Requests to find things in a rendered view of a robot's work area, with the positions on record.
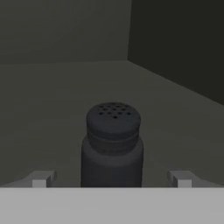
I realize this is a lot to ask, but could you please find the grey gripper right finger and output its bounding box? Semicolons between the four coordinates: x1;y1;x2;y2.
166;170;224;188

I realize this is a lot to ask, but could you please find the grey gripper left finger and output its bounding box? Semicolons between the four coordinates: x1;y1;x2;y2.
0;170;58;188

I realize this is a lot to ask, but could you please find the dark grey shaker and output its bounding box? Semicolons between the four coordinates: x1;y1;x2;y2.
80;101;144;188

